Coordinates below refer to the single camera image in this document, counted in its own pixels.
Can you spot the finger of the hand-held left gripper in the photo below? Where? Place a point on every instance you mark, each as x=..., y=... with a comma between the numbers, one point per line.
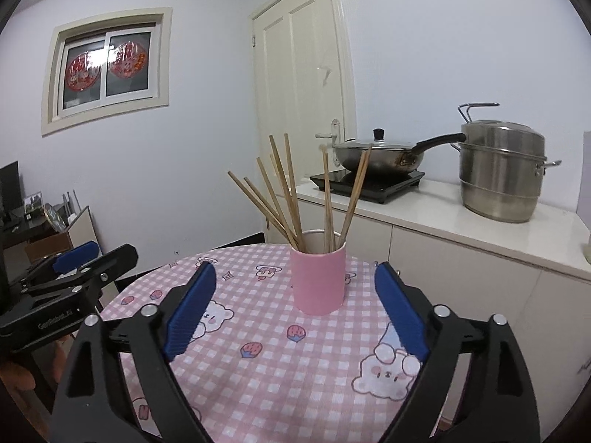
x=76, y=281
x=76, y=254

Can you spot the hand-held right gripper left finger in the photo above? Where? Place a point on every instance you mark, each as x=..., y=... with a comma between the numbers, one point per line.
x=194, y=309

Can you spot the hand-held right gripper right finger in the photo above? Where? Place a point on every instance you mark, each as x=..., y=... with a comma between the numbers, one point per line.
x=399, y=314

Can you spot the pink cup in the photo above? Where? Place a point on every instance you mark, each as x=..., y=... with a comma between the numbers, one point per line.
x=318, y=281

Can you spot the bunch of wooden chopsticks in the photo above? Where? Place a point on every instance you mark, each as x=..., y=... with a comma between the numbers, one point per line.
x=288, y=203

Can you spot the person's left hand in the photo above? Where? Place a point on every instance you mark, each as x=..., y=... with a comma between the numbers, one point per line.
x=11, y=376

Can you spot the brown cardboard box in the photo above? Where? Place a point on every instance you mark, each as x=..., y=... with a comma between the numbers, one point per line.
x=46, y=247

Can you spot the round silver plate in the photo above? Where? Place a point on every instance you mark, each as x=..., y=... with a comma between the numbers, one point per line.
x=55, y=217

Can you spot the dark side table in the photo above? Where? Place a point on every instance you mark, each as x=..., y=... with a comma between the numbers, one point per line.
x=21, y=228

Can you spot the white counter cabinet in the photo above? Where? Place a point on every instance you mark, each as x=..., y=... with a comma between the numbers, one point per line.
x=461, y=263

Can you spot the black monitor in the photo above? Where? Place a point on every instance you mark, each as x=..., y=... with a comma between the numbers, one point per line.
x=9, y=189

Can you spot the pink checked tablecloth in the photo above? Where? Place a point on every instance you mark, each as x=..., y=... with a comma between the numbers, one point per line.
x=277, y=355

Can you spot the black induction cooker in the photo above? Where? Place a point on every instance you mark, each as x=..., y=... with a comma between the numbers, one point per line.
x=392, y=187

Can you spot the stainless steel steamer pot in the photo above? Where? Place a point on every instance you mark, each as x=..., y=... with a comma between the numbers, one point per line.
x=498, y=175

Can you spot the red paper window decoration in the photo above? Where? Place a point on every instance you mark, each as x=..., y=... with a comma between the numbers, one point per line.
x=127, y=61
x=83, y=73

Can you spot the cream framed window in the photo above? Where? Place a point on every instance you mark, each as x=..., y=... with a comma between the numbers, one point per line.
x=161, y=55

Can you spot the cream panel door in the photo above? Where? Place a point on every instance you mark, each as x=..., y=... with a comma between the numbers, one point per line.
x=300, y=78

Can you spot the small photo frame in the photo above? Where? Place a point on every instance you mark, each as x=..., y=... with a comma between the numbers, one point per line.
x=33, y=203

